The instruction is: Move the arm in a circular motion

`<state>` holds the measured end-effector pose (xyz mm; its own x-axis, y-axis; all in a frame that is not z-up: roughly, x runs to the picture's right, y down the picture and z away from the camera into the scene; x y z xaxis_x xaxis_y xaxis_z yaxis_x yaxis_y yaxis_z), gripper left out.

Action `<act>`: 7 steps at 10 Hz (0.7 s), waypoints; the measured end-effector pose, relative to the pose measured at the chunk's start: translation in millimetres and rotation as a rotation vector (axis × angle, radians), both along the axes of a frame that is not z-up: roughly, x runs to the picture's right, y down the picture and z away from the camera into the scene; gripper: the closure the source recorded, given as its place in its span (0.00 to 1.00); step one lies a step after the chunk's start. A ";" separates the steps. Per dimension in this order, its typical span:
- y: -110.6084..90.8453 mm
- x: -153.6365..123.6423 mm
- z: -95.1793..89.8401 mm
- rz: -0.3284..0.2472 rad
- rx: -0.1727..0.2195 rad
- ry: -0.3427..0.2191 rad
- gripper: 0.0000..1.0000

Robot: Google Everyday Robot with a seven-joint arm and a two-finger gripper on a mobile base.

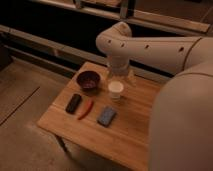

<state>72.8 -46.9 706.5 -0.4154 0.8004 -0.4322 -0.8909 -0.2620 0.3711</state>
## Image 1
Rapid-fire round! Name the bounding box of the wooden table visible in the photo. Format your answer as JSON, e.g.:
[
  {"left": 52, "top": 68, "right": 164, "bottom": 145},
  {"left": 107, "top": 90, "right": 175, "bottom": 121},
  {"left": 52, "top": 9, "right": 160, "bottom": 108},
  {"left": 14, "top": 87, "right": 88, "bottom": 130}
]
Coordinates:
[{"left": 38, "top": 62, "right": 161, "bottom": 171}]

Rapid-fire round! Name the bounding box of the black rectangular block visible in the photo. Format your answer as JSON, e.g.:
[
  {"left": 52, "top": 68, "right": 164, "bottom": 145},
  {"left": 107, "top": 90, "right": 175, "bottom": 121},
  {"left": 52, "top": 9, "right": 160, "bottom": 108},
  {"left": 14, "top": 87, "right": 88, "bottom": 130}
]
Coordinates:
[{"left": 65, "top": 94, "right": 82, "bottom": 113}]

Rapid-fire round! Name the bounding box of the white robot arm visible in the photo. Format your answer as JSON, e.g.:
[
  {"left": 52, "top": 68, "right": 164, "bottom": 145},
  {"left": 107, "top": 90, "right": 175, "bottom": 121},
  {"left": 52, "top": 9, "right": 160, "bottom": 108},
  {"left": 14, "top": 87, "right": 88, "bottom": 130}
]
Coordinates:
[{"left": 96, "top": 22, "right": 213, "bottom": 171}]

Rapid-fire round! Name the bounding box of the white paper cup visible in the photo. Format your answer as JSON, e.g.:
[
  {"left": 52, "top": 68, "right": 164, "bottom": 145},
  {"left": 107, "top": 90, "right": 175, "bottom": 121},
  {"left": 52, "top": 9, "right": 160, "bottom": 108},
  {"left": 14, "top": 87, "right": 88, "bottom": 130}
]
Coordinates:
[{"left": 108, "top": 81, "right": 124, "bottom": 100}]

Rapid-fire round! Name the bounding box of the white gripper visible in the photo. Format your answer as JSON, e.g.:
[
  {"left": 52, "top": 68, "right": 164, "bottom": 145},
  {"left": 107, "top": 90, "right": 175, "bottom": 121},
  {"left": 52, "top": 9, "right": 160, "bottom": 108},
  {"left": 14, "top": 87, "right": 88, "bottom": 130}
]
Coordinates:
[{"left": 106, "top": 65, "right": 136, "bottom": 87}]

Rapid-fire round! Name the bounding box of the metal shelf rail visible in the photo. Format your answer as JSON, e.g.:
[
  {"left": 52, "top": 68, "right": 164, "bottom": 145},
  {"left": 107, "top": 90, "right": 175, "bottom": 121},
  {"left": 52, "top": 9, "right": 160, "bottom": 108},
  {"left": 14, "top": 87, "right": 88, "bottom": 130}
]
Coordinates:
[{"left": 0, "top": 23, "right": 171, "bottom": 84}]

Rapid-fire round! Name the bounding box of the dark maroon bowl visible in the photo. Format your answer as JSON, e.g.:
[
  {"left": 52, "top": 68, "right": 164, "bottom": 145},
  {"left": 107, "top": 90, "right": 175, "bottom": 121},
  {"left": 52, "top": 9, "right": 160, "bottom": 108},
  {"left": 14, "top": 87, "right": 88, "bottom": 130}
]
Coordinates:
[{"left": 76, "top": 70, "right": 101, "bottom": 91}]

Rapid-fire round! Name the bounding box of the red chili pepper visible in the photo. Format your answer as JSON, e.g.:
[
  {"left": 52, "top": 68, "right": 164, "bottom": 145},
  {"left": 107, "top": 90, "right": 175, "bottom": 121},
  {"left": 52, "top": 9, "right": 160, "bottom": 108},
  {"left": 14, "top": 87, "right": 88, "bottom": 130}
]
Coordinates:
[{"left": 77, "top": 100, "right": 94, "bottom": 120}]

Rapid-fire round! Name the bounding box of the blue grey sponge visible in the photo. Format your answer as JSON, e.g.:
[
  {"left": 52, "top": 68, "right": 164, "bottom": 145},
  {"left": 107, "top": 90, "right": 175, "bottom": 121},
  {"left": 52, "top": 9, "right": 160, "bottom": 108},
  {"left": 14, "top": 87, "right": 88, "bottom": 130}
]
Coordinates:
[{"left": 97, "top": 106, "right": 116, "bottom": 127}]

